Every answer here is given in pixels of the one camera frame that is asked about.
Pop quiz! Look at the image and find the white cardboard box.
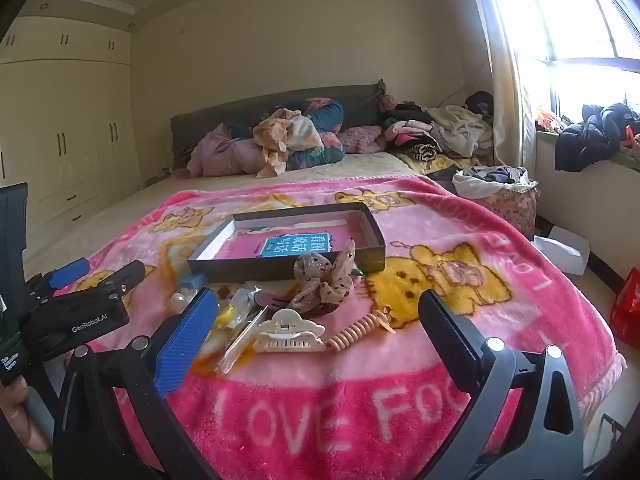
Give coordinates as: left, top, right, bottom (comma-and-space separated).
531, 225, 592, 277

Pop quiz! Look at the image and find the beige dotted scrunchie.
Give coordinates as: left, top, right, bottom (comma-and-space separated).
287, 239, 357, 318

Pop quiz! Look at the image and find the beige spiral hair tie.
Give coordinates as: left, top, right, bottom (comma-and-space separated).
326, 310, 397, 351

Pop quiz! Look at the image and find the bright window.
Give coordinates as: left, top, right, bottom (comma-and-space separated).
500, 0, 640, 117

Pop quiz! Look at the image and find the orange and black cloth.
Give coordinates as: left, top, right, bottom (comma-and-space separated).
621, 124, 640, 162

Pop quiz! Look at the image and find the white hair claw clip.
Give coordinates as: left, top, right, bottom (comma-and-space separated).
251, 308, 326, 353

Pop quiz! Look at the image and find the pile of pillows and bedding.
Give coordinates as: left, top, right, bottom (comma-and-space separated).
170, 79, 387, 171

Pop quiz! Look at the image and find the cream built-in wardrobe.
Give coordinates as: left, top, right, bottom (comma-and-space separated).
0, 15, 147, 241

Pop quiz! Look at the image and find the dark blue floral quilt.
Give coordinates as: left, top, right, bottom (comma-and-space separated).
272, 97, 351, 171

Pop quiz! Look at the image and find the red bag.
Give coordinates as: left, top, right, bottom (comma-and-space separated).
610, 267, 640, 352

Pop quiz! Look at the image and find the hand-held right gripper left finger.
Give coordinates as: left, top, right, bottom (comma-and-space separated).
52, 287, 221, 480

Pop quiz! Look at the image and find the person's left hand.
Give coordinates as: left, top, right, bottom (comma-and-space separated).
0, 375, 51, 453

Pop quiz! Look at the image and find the pink pillow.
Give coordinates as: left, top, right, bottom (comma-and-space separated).
340, 125, 390, 154

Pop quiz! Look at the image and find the floral laundry basket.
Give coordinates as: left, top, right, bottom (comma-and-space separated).
452, 165, 541, 239

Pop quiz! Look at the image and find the dark jacket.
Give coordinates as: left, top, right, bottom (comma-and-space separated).
554, 103, 640, 174

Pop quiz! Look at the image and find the cream curtain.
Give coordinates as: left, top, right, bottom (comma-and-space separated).
460, 0, 540, 171

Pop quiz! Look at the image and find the pile of mixed clothes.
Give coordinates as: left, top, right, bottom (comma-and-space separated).
379, 91, 497, 172

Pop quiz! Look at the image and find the shallow dark cardboard box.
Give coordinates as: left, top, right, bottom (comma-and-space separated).
187, 202, 387, 283

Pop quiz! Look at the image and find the bed with beige sheet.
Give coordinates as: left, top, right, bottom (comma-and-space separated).
22, 150, 501, 273

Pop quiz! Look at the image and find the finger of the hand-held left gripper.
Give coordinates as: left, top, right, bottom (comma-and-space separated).
42, 257, 92, 291
65, 260, 147, 308

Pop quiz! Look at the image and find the purple hair clip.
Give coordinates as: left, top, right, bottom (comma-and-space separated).
250, 292, 301, 312

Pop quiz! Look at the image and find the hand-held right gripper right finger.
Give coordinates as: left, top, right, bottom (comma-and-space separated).
418, 290, 586, 480

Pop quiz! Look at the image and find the yellow ring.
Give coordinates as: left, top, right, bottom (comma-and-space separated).
214, 300, 237, 332

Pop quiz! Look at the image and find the beige patterned cloth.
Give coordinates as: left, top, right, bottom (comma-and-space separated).
252, 108, 326, 179

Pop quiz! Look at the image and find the pink cartoon printed blanket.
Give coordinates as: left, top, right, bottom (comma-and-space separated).
25, 172, 628, 480

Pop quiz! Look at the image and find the pink quilt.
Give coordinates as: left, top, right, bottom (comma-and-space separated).
187, 122, 281, 179

